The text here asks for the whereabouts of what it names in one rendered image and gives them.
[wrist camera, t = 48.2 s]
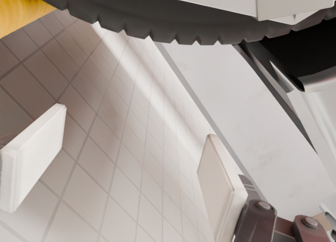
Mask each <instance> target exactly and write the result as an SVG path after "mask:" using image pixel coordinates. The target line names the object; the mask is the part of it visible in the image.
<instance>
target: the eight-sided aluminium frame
mask: <svg viewBox="0 0 336 242"><path fill-rule="evenodd" d="M180 1H184V2H189V3H194V4H198V5H203V6H207V7H212V8H216V9H221V10H225V11H230V12H234V13H239V14H243V15H248V16H252V17H253V18H255V19H256V20H258V21H264V20H271V21H275V22H280V23H284V24H289V25H295V24H297V23H299V22H300V21H302V20H304V19H305V18H307V17H309V16H310V15H312V14H314V13H315V12H317V11H319V10H321V9H326V8H331V7H333V6H334V2H335V1H336V0H180Z"/></svg>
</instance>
